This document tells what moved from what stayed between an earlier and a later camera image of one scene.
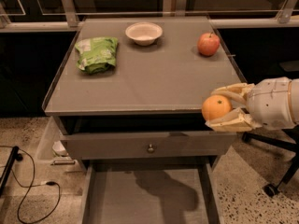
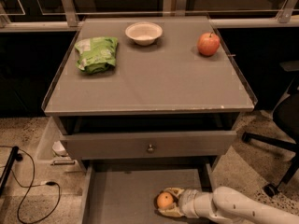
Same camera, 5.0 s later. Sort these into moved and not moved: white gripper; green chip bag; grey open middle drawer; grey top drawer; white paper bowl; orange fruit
Moved: white gripper; orange fruit
Not moved: grey open middle drawer; grey top drawer; green chip bag; white paper bowl
